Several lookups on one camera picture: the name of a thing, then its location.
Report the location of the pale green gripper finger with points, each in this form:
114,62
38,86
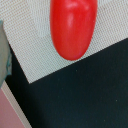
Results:
5,56

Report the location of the beige woven placemat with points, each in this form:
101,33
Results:
26,24

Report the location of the pink brown board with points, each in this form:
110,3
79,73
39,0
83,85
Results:
11,115

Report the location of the red toy tomato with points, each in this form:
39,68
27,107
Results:
72,25

